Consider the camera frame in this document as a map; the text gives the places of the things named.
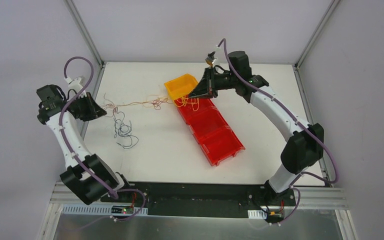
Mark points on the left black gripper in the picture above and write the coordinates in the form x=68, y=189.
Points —
x=88, y=105

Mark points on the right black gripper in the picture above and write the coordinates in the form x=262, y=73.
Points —
x=211, y=82

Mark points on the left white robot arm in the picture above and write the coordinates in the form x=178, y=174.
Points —
x=86, y=174

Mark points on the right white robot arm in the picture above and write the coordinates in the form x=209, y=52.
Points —
x=303, y=140

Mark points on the yellow plastic bin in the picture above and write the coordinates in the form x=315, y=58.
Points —
x=180, y=86

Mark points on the red bin near yellow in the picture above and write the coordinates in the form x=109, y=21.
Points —
x=191, y=107

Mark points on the red middle bin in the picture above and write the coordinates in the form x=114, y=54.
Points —
x=204, y=124

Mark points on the red front bin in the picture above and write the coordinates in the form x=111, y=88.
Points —
x=220, y=145

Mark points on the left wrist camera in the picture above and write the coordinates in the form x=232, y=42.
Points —
x=75, y=86

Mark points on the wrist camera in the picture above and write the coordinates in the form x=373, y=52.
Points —
x=211, y=59
x=75, y=86

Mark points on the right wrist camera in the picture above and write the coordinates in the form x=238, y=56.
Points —
x=211, y=59

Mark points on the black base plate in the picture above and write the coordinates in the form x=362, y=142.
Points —
x=210, y=208

